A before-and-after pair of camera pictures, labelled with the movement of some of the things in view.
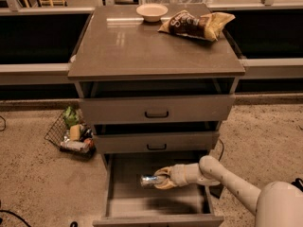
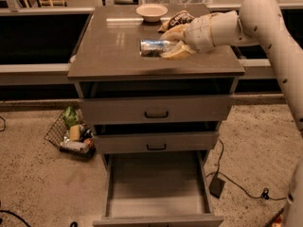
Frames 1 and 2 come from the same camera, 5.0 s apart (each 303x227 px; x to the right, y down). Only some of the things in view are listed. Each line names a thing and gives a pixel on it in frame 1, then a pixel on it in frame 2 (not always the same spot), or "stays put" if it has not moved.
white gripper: x=180 y=175 -> x=199 y=32
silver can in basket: x=80 y=146 stays put
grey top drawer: x=189 y=101 stays put
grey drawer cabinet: x=155 y=81 stays put
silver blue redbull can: x=148 y=181 -> x=151 y=48
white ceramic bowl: x=151 y=11 stays put
